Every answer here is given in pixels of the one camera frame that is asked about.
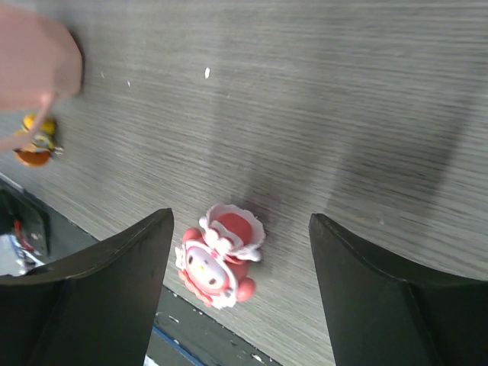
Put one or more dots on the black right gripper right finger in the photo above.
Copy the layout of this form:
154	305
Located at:
384	309

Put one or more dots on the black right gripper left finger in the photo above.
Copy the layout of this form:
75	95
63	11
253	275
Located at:
87	293

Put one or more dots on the pink mug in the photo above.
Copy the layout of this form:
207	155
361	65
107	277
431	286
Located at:
40	64

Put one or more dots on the yellow minion figurine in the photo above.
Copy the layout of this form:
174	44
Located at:
42	148

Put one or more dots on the pink white round figurine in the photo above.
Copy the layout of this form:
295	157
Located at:
213	259

